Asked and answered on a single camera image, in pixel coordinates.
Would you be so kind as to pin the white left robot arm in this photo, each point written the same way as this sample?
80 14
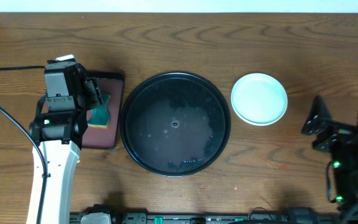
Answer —
54 168

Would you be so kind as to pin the round black tray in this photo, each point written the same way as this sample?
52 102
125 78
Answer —
175 124

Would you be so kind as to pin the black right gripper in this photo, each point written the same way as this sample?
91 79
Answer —
340 132

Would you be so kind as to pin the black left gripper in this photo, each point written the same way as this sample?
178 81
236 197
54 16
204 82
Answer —
93 92

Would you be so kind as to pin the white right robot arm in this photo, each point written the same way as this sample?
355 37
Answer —
342 180

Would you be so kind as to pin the green sponge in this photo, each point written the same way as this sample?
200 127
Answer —
99 117

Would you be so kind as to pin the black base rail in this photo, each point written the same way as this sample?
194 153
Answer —
105 214

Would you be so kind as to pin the black rectangular tray, red water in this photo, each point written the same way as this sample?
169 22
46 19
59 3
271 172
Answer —
111 83

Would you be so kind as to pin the light green plate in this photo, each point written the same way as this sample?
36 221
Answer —
259 99

